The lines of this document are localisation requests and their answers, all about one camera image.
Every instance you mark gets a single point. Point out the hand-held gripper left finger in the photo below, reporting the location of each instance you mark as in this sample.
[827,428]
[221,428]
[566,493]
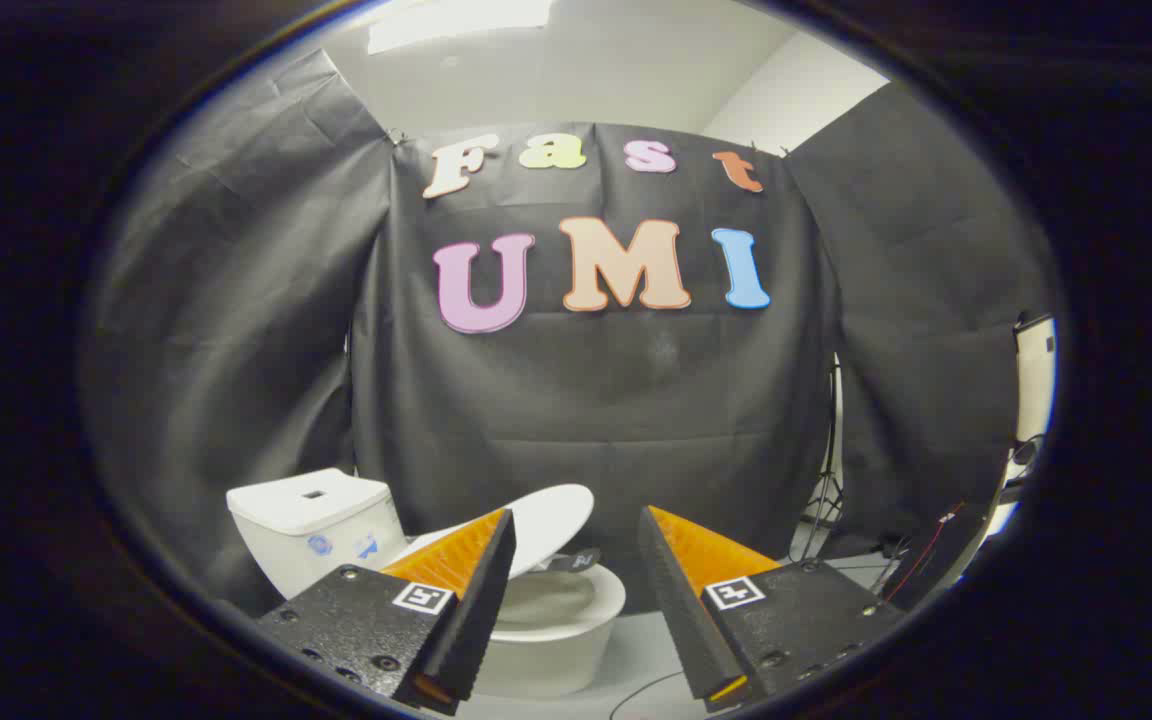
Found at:
[481,590]

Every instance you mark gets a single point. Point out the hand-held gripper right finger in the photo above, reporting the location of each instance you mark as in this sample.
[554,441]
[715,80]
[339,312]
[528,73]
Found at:
[676,600]

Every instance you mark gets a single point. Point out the white toilet lid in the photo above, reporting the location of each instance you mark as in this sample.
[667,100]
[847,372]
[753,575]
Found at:
[556,520]

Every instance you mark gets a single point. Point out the black tripod stand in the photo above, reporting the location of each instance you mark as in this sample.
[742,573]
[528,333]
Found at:
[829,490]

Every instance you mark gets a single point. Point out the black backdrop cloth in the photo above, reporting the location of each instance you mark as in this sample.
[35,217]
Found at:
[616,400]

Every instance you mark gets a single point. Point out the white board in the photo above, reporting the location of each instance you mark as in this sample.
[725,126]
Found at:
[1034,380]

